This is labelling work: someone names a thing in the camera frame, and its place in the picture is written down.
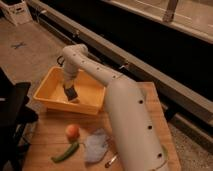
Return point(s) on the orange peach fruit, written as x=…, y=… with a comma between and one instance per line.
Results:
x=72, y=132

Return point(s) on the black chair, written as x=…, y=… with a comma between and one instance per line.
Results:
x=14, y=115

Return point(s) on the wooden table board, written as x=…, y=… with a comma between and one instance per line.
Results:
x=49, y=138

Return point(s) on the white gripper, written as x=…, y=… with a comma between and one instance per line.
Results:
x=68, y=80

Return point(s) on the white cardboard box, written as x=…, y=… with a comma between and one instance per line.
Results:
x=17, y=13

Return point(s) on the yellow plastic tray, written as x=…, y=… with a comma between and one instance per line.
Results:
x=90, y=93

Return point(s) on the grey crumpled cloth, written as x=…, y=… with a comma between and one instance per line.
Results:
x=96, y=145

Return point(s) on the dark sponge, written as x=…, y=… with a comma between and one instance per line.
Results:
x=70, y=93

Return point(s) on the green pepper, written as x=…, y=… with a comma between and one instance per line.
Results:
x=70, y=151

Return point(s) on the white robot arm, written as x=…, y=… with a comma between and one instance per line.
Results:
x=138, y=145

